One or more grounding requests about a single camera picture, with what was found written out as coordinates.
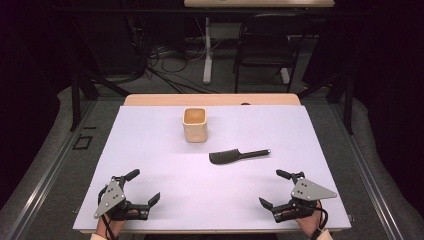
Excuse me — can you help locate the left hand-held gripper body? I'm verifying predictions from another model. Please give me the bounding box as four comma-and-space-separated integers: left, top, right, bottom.
93, 175, 150, 222

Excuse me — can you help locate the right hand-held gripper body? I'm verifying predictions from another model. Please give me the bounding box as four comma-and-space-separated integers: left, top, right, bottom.
271, 171, 338, 224

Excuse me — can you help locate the beige square cup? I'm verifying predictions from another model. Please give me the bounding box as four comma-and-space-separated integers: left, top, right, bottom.
182, 107, 209, 144

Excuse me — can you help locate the person's left hand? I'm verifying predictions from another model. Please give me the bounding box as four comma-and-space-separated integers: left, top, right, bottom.
95, 208, 140, 238

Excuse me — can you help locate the person's right hand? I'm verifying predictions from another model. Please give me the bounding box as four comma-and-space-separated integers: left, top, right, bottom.
283, 199, 329, 238

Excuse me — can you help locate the white table mat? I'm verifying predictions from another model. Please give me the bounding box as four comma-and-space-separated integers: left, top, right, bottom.
72, 105, 352, 232

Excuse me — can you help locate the black metal stand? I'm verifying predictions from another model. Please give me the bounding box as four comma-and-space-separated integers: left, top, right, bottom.
297, 71, 355, 136
69, 64, 132, 132

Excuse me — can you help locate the light wooden table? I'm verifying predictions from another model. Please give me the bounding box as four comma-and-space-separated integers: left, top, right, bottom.
79, 93, 344, 234

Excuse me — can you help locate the black folding chair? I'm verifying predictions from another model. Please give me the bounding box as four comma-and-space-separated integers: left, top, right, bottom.
233, 13, 313, 94

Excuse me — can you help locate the dark curtain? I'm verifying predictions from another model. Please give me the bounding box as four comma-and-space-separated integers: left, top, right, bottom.
349, 0, 424, 209
0, 0, 73, 209

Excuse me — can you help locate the desk with white legs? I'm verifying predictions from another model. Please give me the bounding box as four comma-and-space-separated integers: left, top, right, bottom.
183, 0, 336, 85

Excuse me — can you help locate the black horizontal bar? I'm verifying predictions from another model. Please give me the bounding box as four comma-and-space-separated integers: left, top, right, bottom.
46, 7, 368, 17

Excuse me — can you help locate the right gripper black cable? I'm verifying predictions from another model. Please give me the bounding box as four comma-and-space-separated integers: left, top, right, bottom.
308, 199, 330, 240

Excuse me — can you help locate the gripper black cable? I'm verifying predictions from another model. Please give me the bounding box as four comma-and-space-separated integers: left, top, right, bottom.
97, 185, 118, 240
308, 199, 330, 240

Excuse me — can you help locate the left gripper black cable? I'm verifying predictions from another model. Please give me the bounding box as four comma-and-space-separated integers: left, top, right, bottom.
97, 185, 118, 240

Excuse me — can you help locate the aluminium rail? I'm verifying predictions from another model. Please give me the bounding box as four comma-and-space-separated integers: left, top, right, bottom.
4, 99, 99, 240
331, 101, 406, 240

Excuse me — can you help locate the black floor cable bundle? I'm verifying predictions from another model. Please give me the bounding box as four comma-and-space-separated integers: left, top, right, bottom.
126, 16, 219, 95

